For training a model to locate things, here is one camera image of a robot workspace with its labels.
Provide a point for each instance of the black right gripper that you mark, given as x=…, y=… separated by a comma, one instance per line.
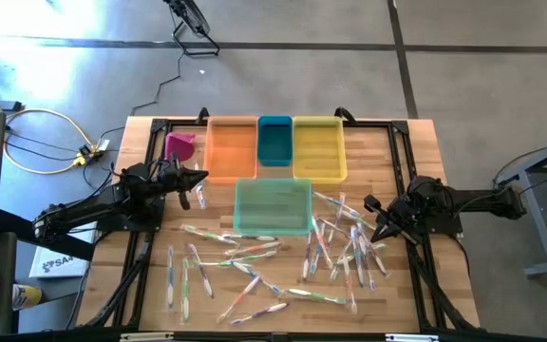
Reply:
x=409, y=216

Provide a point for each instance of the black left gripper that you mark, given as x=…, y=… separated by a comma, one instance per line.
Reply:
x=166, y=180

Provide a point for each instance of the blue toothbrush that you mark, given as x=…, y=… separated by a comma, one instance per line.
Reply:
x=317, y=249
x=170, y=278
x=253, y=274
x=200, y=195
x=306, y=259

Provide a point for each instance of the yellow-green toothbrush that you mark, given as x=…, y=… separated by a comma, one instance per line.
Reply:
x=337, y=266

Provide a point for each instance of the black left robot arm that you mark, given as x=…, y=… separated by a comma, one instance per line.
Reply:
x=83, y=209

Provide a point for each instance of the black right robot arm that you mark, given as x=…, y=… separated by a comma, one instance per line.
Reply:
x=477, y=199

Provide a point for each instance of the magenta plastic bin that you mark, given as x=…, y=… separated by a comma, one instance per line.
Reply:
x=178, y=145

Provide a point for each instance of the orange plastic bin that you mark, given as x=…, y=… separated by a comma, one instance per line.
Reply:
x=231, y=152

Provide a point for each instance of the purple wrapped toothbrush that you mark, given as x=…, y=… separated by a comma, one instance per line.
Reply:
x=259, y=313
x=250, y=237
x=201, y=271

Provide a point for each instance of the green translucent plastic bin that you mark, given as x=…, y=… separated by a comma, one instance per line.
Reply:
x=273, y=206

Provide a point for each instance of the teal plastic bin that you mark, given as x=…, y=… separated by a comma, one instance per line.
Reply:
x=275, y=142

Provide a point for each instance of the white power adapter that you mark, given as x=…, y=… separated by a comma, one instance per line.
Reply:
x=104, y=144

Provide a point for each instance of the yellow plastic bin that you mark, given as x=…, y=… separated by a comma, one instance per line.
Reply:
x=319, y=152

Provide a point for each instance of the white label plate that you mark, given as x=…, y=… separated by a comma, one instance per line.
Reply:
x=145, y=337
x=411, y=337

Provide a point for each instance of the yellow power plug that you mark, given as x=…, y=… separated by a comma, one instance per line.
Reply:
x=83, y=157

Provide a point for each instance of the grey metal table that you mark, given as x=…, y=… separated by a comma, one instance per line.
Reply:
x=541, y=237

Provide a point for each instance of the black floor fan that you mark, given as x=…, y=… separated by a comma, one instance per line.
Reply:
x=193, y=19

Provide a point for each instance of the white printed box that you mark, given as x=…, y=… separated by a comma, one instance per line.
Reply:
x=60, y=263

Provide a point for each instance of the yellow can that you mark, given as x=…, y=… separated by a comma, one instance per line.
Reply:
x=27, y=297

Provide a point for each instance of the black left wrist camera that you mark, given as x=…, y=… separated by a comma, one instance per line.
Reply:
x=179, y=167

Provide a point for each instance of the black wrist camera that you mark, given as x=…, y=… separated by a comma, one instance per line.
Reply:
x=395, y=211
x=179, y=167

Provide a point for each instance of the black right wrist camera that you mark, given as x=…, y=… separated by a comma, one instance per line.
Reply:
x=395, y=211

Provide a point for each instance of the black aluminium table frame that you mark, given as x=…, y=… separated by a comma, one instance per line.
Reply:
x=158, y=126

